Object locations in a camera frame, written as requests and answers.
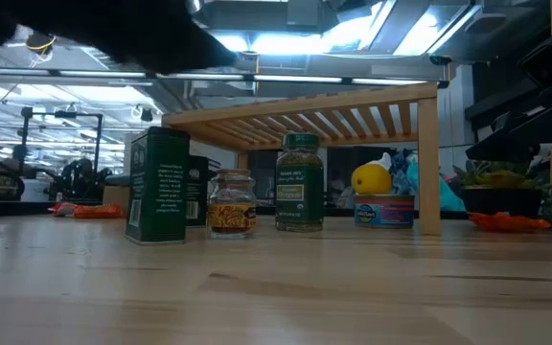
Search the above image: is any oregano jar with green lid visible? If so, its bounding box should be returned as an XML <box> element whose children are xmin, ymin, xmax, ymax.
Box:
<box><xmin>274</xmin><ymin>132</ymin><xmax>326</xmax><ymax>234</ymax></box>

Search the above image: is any small glass spice jar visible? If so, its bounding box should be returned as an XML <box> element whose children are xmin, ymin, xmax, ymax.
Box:
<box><xmin>207</xmin><ymin>168</ymin><xmax>258</xmax><ymax>240</ymax></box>

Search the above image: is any green pepper spice tin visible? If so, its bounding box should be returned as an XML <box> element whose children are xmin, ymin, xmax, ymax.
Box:
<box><xmin>125</xmin><ymin>126</ymin><xmax>191</xmax><ymax>246</ymax></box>
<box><xmin>185</xmin><ymin>154</ymin><xmax>219</xmax><ymax>228</ymax></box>

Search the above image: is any wooden slatted shelf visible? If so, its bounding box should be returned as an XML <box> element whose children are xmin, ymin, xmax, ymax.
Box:
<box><xmin>160</xmin><ymin>81</ymin><xmax>443</xmax><ymax>236</ymax></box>

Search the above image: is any stack of white bins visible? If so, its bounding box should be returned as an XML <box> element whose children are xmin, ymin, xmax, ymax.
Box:
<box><xmin>189</xmin><ymin>140</ymin><xmax>238</xmax><ymax>170</ymax></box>

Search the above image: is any yellow lemon juice bottle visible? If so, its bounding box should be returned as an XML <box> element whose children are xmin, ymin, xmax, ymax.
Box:
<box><xmin>351</xmin><ymin>151</ymin><xmax>393</xmax><ymax>196</ymax></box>

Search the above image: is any blue tuna can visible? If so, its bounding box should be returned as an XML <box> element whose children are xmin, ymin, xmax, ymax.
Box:
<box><xmin>353</xmin><ymin>194</ymin><xmax>416</xmax><ymax>229</ymax></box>

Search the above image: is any overhead light bar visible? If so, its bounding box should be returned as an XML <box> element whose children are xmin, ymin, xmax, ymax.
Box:
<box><xmin>0</xmin><ymin>66</ymin><xmax>449</xmax><ymax>90</ymax></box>

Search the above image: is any small orange candy packet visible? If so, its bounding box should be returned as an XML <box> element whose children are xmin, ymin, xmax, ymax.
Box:
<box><xmin>48</xmin><ymin>201</ymin><xmax>79</xmax><ymax>218</ymax></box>
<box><xmin>72</xmin><ymin>204</ymin><xmax>127</xmax><ymax>220</ymax></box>

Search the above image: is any background robot workstation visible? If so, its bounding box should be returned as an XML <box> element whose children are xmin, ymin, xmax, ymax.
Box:
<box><xmin>0</xmin><ymin>104</ymin><xmax>114</xmax><ymax>202</ymax></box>

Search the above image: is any potted succulent plant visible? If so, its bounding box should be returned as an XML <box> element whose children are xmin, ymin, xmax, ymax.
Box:
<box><xmin>452</xmin><ymin>159</ymin><xmax>552</xmax><ymax>234</ymax></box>

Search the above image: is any orange Reese's candy packet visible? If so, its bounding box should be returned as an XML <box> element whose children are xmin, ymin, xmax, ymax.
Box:
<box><xmin>467</xmin><ymin>211</ymin><xmax>552</xmax><ymax>235</ymax></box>

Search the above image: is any black device with yellow cable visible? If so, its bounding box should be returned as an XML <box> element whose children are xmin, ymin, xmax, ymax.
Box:
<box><xmin>24</xmin><ymin>29</ymin><xmax>58</xmax><ymax>58</ymax></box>

